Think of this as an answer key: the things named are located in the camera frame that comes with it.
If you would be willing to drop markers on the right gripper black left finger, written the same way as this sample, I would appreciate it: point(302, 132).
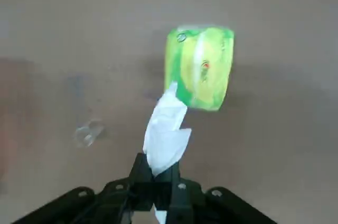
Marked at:
point(116, 197)

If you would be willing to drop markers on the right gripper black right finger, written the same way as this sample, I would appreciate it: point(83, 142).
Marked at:
point(185, 200)

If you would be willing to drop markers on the white tissue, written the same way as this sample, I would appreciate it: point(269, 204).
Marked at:
point(163, 139)

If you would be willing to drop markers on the small glass beaker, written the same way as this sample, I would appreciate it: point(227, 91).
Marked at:
point(88, 132)

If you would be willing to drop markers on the green tissue pack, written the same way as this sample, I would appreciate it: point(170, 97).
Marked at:
point(208, 70)

